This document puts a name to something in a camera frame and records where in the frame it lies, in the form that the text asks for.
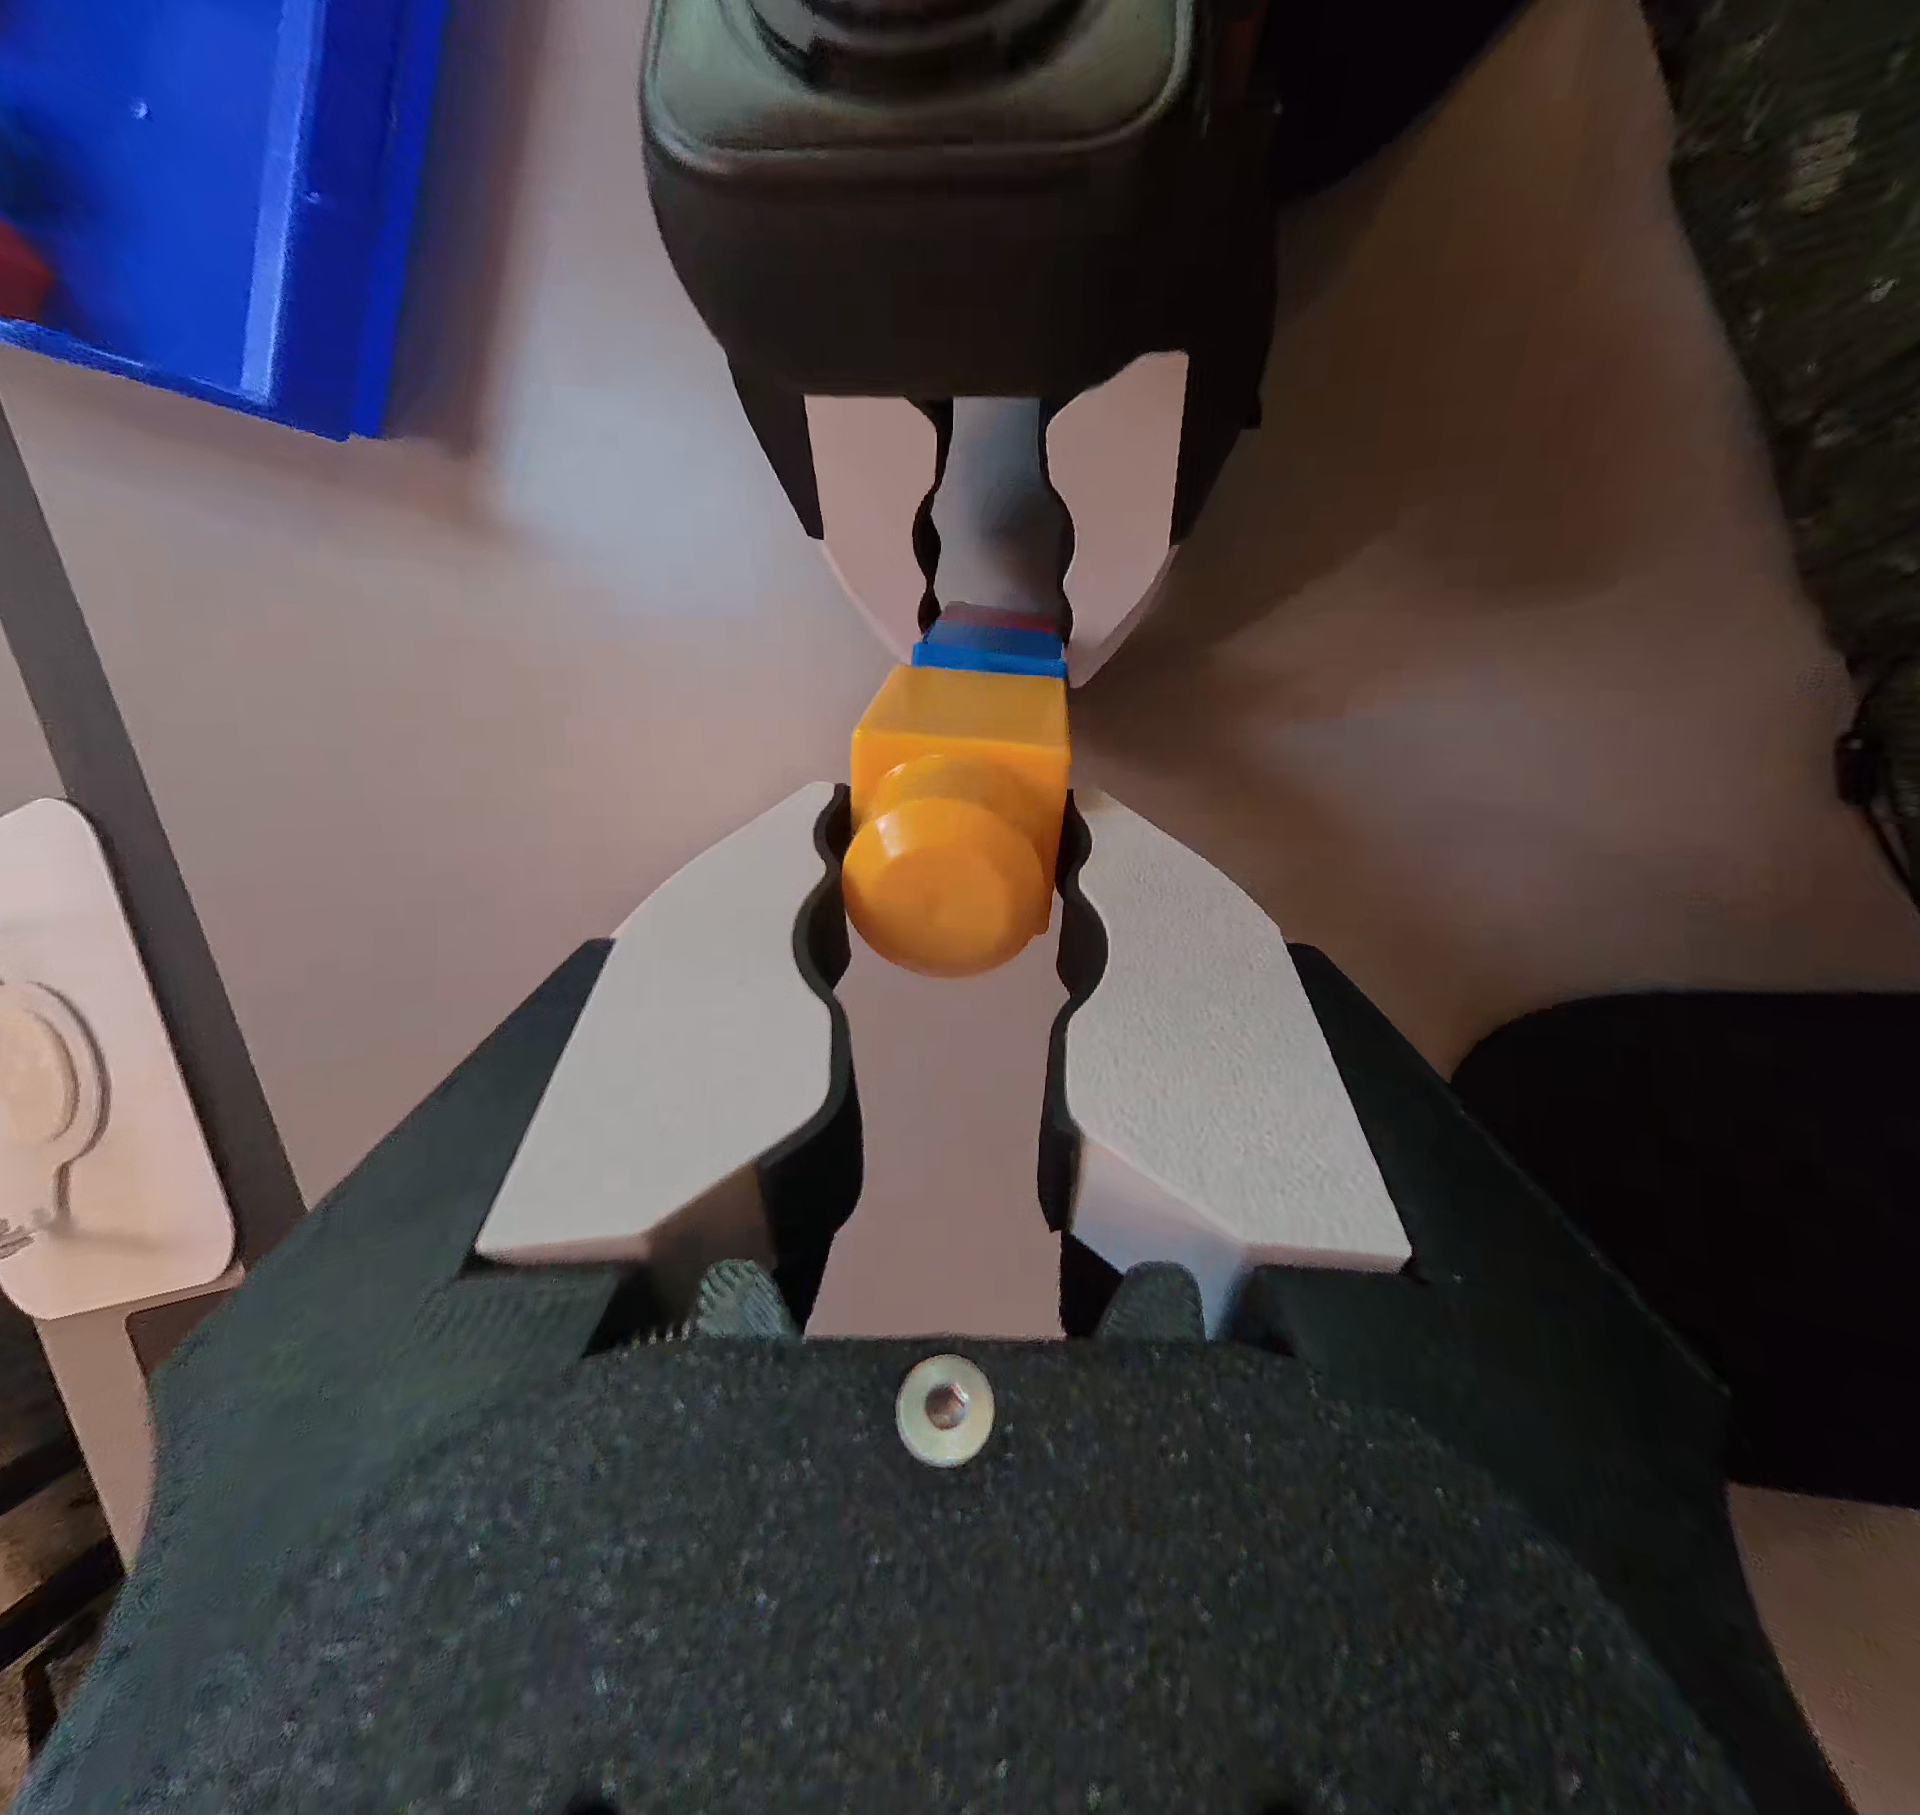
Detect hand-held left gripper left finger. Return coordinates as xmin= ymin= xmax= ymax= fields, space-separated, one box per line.
xmin=471 ymin=777 xmax=867 ymax=1319

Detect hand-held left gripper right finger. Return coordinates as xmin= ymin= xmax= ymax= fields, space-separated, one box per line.
xmin=1038 ymin=785 xmax=1416 ymax=1277

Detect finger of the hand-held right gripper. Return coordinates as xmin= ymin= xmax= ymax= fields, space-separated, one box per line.
xmin=803 ymin=390 xmax=950 ymax=650
xmin=1043 ymin=348 xmax=1196 ymax=692

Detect blue mega block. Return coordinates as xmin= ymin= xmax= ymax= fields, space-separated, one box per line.
xmin=909 ymin=620 xmax=1071 ymax=684

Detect orange mega block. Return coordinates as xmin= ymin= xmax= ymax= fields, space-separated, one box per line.
xmin=840 ymin=664 xmax=1075 ymax=981

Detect blue plastic bin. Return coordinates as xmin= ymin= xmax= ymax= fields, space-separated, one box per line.
xmin=0 ymin=0 xmax=467 ymax=444

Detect poster board stand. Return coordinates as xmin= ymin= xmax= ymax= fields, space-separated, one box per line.
xmin=0 ymin=794 xmax=242 ymax=1321

